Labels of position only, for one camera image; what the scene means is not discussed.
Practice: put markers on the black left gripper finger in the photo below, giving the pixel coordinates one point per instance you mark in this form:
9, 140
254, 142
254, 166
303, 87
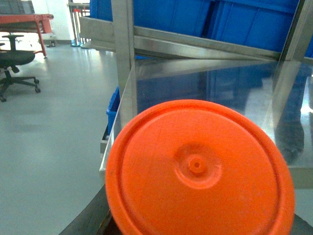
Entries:
93, 219

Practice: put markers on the orange cylindrical capacitor 4680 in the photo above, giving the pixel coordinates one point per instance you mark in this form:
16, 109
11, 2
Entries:
193, 167

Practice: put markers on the blue storage bin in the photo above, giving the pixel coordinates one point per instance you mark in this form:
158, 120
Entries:
112, 108

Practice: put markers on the stainless steel table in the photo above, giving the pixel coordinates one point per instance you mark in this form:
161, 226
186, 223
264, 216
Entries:
273, 89

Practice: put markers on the black office chair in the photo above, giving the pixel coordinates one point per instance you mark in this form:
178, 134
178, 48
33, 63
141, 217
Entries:
11, 59

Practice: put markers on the blue plastic crate left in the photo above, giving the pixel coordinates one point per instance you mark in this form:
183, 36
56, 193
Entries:
186, 17

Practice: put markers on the blue plastic crate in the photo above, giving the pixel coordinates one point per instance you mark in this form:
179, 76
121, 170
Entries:
186, 17
262, 24

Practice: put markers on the blue plastic crate right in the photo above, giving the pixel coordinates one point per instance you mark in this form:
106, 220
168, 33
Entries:
262, 24

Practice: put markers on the red conveyor frame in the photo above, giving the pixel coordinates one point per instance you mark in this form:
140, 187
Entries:
28, 23

